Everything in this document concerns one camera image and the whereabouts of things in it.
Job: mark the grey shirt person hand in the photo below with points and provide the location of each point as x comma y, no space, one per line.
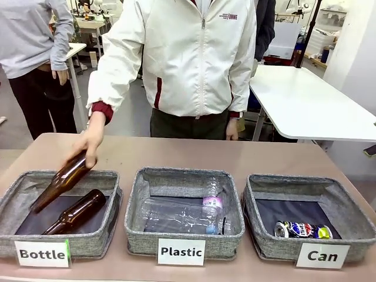
61,77

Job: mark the person left hand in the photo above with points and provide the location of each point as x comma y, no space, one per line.
232,130

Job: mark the person right hand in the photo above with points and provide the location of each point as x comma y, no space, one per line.
92,138

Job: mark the brown glass bottle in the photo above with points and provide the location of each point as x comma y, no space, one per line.
79,210
64,179

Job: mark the plastic bottle purple label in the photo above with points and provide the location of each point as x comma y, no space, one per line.
212,202

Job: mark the large clear plastic bottle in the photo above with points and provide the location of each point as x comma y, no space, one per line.
170,214

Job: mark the crushed blue Pepsi can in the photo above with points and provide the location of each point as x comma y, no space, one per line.
302,229

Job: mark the person left forearm white sleeve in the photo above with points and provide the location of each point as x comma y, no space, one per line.
239,94

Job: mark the person right forearm white sleeve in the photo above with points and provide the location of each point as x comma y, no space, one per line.
108,85

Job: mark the grey fabric basket Bottle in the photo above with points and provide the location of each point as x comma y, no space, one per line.
88,246

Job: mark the grey fabric basket Plastic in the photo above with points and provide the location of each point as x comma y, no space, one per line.
182,243

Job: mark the grey fabric basket Can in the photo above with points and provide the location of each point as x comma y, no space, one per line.
282,246

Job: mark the white Can label sign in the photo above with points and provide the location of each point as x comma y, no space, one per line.
322,256

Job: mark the small white table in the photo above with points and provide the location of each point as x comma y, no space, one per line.
77,48

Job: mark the person in grey shirt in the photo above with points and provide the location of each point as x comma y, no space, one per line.
26,44

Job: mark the background workbench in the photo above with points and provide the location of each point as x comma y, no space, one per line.
91,26

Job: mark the large white table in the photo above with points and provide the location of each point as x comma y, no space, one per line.
308,105

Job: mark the person in white jacket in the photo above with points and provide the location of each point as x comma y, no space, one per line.
188,58

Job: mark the white box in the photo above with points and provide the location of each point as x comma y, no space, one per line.
283,39

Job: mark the person in dark jacket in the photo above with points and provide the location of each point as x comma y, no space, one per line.
264,26

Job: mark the dark blue bottle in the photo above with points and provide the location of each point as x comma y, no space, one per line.
325,55

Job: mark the black stand pole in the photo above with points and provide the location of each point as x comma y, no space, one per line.
307,32

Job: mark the white Bottle label sign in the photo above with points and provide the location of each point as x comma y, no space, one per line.
42,254

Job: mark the clear storage boxes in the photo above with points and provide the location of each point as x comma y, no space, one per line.
323,38

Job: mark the white Plastic label sign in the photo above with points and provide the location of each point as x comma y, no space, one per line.
181,252

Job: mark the phone with yellow edge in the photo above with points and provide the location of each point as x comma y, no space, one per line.
370,150

